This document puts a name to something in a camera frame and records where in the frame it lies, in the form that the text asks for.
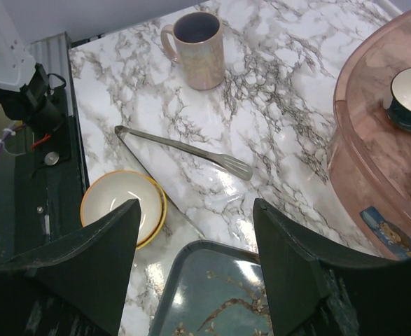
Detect cream orange-rimmed bowl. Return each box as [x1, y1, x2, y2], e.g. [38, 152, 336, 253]
[80, 170, 162, 244]

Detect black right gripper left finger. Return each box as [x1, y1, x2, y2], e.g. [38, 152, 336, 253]
[0, 199, 141, 335]

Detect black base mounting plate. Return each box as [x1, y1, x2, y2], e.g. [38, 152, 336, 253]
[0, 33, 89, 264]

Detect metal tongs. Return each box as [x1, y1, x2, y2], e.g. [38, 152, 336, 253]
[114, 125, 253, 242]

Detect iridescent pink mug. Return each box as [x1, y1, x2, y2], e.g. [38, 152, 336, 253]
[160, 12, 225, 90]

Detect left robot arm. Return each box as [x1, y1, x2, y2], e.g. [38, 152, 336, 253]
[0, 1, 64, 134]

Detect pink transparent plastic bin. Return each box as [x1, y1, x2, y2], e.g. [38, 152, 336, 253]
[327, 10, 411, 259]

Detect floral blossom tray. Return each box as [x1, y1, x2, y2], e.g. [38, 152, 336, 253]
[149, 240, 273, 335]

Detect yellow blue patterned bowl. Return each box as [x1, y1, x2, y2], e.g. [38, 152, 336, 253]
[136, 176, 168, 250]

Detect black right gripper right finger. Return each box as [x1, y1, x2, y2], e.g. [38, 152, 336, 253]
[253, 198, 411, 335]

